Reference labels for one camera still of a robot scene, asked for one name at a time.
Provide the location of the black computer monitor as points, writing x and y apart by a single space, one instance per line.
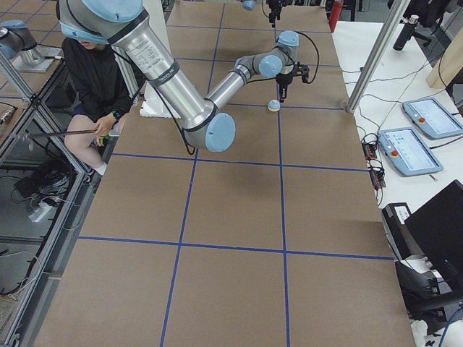
437 228

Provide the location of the aluminium frame post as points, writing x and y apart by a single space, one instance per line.
397 10

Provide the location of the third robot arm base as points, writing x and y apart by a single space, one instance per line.
19 46

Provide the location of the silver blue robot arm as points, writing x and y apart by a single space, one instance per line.
249 5
125 24

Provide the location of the black water bottle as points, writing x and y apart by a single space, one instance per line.
406 32

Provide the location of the far blue teach pendant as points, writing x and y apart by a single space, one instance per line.
432 118

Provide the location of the white power strip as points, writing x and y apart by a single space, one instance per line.
40 212

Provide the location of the black box with label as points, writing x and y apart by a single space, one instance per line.
402 242

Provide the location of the orange black connector board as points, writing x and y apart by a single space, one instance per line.
370 150

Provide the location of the person in black shirt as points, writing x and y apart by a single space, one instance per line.
104 99

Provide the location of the brown paper table cover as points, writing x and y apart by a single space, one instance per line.
231 253

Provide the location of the red cylinder tube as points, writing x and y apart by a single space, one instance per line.
336 10

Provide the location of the near blue teach pendant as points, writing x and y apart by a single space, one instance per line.
408 153

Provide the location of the blue teach pendant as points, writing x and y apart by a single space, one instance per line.
432 118
408 153

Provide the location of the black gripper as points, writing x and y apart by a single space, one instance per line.
283 79
273 4

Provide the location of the blue tape grid lines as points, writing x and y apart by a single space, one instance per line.
282 166

